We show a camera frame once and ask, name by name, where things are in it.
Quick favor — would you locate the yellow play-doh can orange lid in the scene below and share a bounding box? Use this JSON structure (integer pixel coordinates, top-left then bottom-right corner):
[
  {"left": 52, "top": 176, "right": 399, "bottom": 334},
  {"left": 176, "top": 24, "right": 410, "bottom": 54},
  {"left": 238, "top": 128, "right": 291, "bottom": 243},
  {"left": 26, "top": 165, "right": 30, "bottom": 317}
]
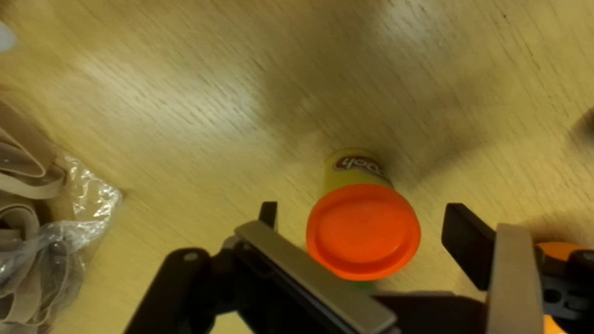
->
[{"left": 304, "top": 148, "right": 423, "bottom": 286}]

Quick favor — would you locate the clear bag of tan bands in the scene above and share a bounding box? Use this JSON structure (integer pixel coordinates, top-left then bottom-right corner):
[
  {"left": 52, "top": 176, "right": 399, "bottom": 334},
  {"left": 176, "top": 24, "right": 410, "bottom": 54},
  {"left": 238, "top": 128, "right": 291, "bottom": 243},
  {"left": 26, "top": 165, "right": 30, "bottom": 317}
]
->
[{"left": 0, "top": 100, "right": 124, "bottom": 334}]

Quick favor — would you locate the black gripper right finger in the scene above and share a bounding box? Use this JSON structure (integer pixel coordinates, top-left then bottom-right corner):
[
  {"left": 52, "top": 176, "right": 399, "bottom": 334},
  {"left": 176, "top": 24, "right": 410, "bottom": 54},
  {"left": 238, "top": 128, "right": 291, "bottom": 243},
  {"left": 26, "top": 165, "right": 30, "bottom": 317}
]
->
[{"left": 442, "top": 200, "right": 548, "bottom": 334}]

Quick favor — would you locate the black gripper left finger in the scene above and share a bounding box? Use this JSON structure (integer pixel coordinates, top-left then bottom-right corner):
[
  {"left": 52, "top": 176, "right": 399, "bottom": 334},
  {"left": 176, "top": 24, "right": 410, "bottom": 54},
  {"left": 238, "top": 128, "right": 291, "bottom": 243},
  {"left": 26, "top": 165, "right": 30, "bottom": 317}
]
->
[{"left": 232, "top": 200, "right": 399, "bottom": 334}]

